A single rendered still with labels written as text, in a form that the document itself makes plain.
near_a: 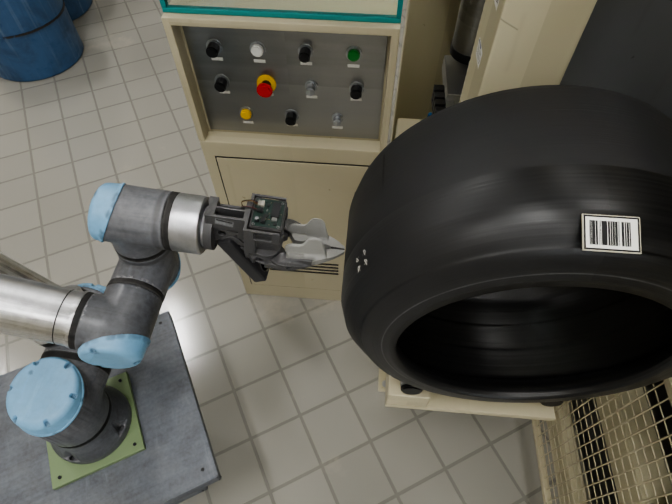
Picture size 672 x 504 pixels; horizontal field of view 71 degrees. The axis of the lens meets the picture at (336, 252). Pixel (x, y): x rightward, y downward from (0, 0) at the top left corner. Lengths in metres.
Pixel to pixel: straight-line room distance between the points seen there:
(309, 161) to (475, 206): 0.93
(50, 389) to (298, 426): 1.00
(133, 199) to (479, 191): 0.48
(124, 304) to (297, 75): 0.78
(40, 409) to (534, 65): 1.12
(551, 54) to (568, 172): 0.31
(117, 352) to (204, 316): 1.40
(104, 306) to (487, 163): 0.58
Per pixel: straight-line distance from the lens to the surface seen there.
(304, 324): 2.07
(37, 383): 1.19
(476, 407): 1.13
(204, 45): 1.33
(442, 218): 0.58
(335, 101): 1.35
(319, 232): 0.74
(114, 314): 0.79
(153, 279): 0.82
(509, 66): 0.86
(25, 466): 1.48
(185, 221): 0.71
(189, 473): 1.32
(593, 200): 0.58
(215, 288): 2.22
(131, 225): 0.74
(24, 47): 3.61
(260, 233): 0.68
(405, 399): 1.06
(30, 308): 0.81
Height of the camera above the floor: 1.85
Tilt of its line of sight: 55 degrees down
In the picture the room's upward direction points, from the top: straight up
